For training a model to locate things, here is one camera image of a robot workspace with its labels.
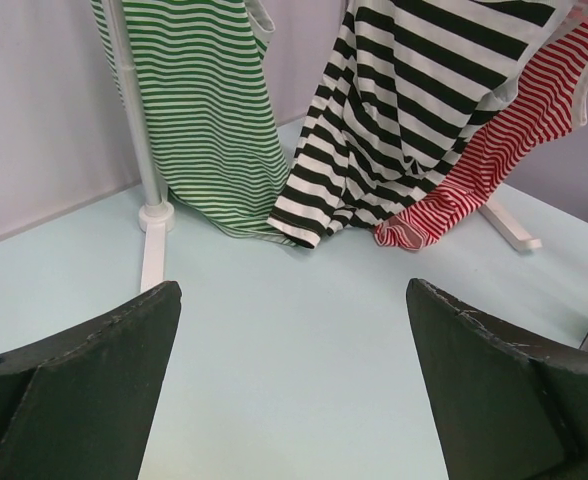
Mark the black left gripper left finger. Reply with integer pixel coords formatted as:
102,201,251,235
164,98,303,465
0,281,182,479

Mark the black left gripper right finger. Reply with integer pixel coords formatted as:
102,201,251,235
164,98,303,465
406,279,588,479

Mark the black white striped tank top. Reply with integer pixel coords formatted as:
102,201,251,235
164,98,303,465
268,0,572,248

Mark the green white striped tank top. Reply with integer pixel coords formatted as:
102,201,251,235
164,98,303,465
88,0,300,249

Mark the red white striped tank top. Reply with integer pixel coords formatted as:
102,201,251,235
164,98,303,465
374,1,588,251

